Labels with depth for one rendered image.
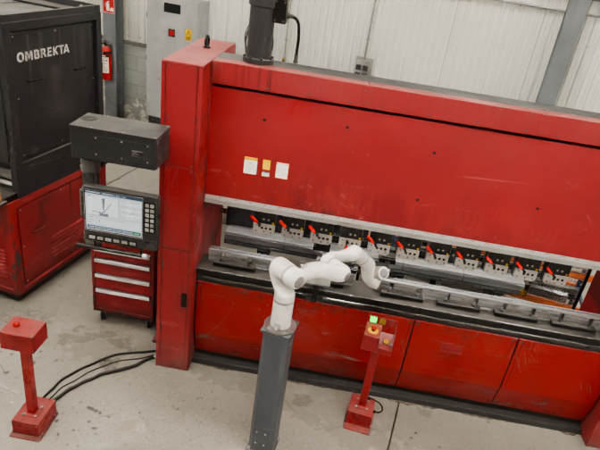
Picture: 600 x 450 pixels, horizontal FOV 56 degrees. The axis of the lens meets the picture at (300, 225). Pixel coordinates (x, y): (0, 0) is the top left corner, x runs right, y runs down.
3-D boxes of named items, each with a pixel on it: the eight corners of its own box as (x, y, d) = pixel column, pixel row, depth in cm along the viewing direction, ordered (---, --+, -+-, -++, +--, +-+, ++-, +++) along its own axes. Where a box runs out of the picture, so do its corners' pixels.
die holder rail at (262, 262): (208, 260, 405) (208, 248, 400) (210, 256, 410) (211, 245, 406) (276, 272, 402) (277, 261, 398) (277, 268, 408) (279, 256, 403)
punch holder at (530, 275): (512, 278, 380) (520, 257, 373) (509, 271, 388) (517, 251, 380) (534, 281, 380) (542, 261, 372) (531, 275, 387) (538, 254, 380)
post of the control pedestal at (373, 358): (357, 405, 401) (372, 346, 377) (359, 400, 406) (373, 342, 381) (365, 407, 401) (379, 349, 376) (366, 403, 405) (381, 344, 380)
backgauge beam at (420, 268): (223, 243, 428) (224, 231, 423) (228, 235, 440) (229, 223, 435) (525, 296, 417) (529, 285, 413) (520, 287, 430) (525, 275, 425)
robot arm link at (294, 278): (270, 279, 314) (288, 294, 303) (277, 260, 310) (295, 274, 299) (332, 271, 348) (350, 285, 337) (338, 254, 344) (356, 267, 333)
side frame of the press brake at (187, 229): (154, 365, 426) (161, 59, 321) (187, 302, 502) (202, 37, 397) (187, 371, 425) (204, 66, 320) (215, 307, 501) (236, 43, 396)
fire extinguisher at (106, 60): (96, 78, 826) (95, 39, 801) (104, 76, 841) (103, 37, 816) (107, 80, 822) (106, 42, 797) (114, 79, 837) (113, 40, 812)
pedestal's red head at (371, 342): (360, 348, 373) (365, 327, 365) (363, 334, 387) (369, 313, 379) (390, 356, 370) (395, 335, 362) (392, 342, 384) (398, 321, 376)
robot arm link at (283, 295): (281, 308, 313) (287, 271, 302) (262, 291, 325) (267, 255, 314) (298, 302, 320) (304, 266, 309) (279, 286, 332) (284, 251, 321)
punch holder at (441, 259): (424, 262, 383) (429, 241, 375) (423, 256, 390) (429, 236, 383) (445, 266, 382) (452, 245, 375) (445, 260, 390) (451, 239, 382)
